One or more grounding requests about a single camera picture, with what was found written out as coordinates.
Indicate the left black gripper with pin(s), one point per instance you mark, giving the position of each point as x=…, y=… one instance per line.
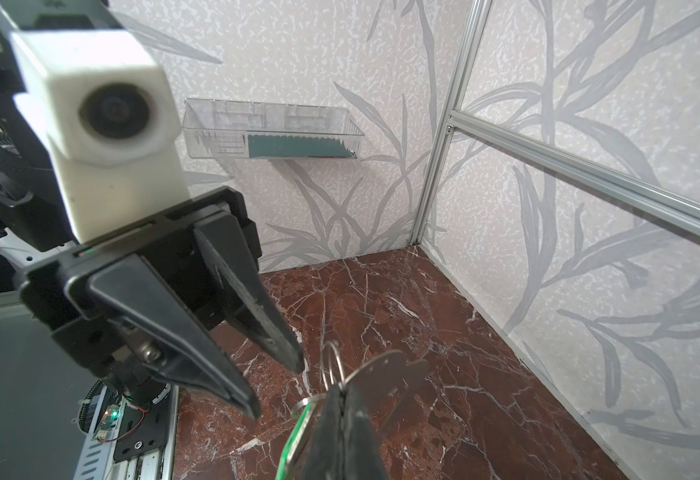
x=138, y=305

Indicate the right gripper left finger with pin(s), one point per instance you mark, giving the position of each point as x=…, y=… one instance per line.
x=324, y=458

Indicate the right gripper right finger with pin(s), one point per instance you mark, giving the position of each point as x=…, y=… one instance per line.
x=361, y=458

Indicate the key with green tag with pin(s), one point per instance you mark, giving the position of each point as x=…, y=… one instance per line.
x=306, y=412

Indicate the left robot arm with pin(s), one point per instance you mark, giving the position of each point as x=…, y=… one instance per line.
x=31, y=206

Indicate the small circuit board left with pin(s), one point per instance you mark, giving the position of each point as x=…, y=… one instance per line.
x=101, y=414

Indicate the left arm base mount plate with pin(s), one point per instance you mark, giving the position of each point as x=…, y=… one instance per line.
x=141, y=433

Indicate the clear plastic wall tray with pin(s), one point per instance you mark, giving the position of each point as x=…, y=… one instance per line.
x=224, y=129

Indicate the aluminium mounting rail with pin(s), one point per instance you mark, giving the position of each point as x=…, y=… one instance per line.
x=96, y=459

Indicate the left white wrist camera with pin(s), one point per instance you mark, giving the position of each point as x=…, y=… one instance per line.
x=103, y=108

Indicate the aluminium frame corner post left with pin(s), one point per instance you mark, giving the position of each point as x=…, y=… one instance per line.
x=470, y=42

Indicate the aluminium frame horizontal bar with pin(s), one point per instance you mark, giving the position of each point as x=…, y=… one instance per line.
x=674, y=209

